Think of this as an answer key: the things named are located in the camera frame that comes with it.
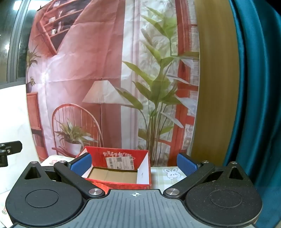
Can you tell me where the tan panel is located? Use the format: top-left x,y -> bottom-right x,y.
191,0 -> 241,163

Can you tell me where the green checked rabbit tablecloth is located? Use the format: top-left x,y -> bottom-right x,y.
0,155 -> 187,228

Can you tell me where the red strawberry print cardboard box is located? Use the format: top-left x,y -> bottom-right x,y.
76,146 -> 152,191

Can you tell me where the printed room scene backdrop cloth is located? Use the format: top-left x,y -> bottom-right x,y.
26,0 -> 201,167

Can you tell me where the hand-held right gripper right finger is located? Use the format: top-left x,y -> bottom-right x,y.
163,153 -> 252,199

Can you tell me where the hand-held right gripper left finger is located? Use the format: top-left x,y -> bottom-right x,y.
21,153 -> 106,199

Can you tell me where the grey window frame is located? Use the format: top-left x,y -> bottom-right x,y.
0,0 -> 37,84

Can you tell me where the teal curtain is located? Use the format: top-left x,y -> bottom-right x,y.
223,0 -> 281,228

